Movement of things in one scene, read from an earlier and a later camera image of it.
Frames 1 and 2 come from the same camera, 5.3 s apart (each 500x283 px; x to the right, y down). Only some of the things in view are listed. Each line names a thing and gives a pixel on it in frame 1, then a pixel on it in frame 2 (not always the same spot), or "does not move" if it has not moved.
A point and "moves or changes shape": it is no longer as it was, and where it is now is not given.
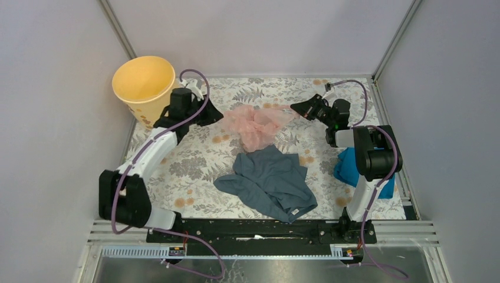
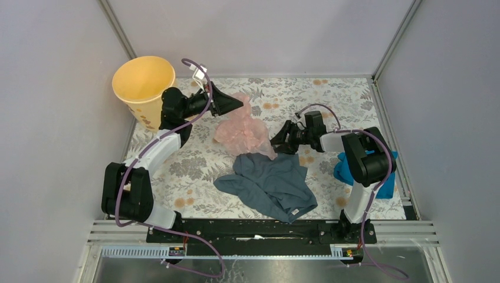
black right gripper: x=307 y=108 to x=289 y=148
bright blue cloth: x=346 y=170 does not move
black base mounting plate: x=260 y=233 does not move
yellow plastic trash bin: x=145 y=83 does not move
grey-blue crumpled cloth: x=276 y=181 does not move
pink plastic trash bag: x=259 y=127 moves or changes shape
